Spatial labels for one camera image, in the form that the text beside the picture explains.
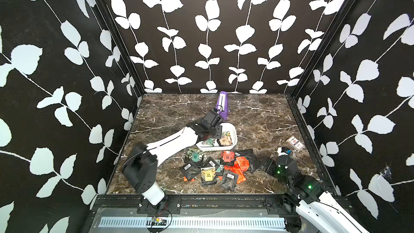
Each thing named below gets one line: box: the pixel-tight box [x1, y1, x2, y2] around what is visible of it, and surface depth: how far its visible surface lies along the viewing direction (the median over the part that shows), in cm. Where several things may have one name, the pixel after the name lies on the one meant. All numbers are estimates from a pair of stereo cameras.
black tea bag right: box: [234, 148, 261, 174], surface depth 90 cm
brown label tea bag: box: [216, 131, 233, 147], surface depth 97 cm
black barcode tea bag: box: [221, 169, 239, 192], surface depth 83 cm
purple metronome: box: [216, 91, 231, 121], surface depth 101 cm
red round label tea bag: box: [220, 150, 236, 163], surface depth 91 cm
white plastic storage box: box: [195, 122, 238, 152], surface depth 95 cm
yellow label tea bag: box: [200, 166, 217, 186], surface depth 84 cm
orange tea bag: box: [223, 156, 250, 184], surface depth 87 cm
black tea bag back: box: [180, 160, 202, 181], surface depth 85 cm
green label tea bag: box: [204, 137, 216, 147], surface depth 97 cm
